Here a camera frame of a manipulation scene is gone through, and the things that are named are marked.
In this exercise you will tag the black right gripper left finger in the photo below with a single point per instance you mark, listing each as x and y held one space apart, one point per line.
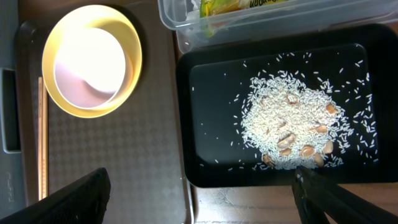
83 201

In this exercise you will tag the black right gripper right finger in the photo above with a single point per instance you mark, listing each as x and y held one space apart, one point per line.
317 199

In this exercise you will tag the wooden chopstick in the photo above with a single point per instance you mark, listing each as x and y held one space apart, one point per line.
40 84
45 151

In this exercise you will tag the white bowl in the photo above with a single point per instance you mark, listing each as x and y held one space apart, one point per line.
91 69

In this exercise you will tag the yellow plate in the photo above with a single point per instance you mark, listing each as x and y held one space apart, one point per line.
92 16

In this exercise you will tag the green yellow snack wrapper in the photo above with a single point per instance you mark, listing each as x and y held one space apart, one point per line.
210 8

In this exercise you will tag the white tissue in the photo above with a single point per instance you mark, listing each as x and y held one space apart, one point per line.
193 5

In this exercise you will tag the rice food waste pile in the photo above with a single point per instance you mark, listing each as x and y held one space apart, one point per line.
312 109

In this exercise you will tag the brown plastic tray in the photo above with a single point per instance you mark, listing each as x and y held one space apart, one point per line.
138 143

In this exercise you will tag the black plastic tray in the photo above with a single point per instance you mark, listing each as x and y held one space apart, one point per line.
377 42

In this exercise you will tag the clear plastic bin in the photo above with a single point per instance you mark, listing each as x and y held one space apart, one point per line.
269 21

